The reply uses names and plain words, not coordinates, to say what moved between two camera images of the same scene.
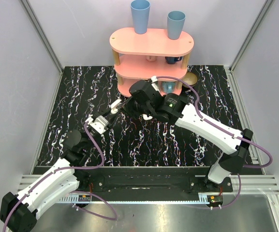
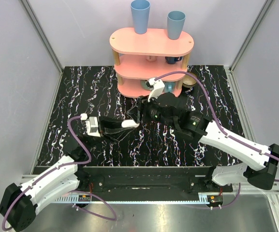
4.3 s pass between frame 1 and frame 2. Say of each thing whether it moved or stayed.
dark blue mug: stayed
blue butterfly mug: stayed
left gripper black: moved
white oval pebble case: moved
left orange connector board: stayed
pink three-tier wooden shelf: stayed
